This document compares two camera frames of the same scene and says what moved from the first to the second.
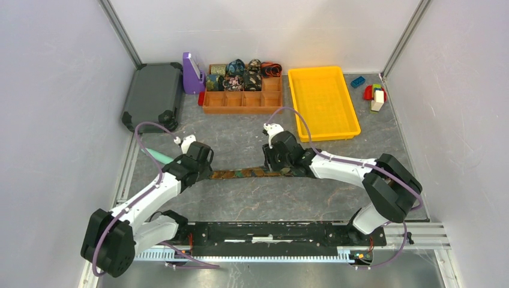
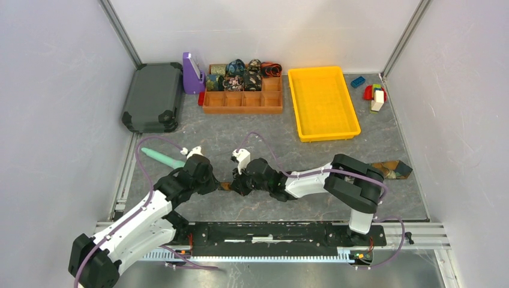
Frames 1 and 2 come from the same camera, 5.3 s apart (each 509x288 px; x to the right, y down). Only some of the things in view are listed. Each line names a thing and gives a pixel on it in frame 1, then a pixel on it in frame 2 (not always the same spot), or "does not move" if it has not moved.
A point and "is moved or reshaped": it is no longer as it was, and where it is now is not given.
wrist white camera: x=272 y=129 to x=243 y=156
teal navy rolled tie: x=215 y=83 does not move
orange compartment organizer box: x=269 y=100 does not move
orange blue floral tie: x=250 y=173 is moved or reshaped
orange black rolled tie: x=271 y=69 does not move
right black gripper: x=269 y=161 to x=237 y=184
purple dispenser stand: x=194 y=79 does not move
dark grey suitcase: x=154 y=98 does not move
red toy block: x=368 y=93 does not move
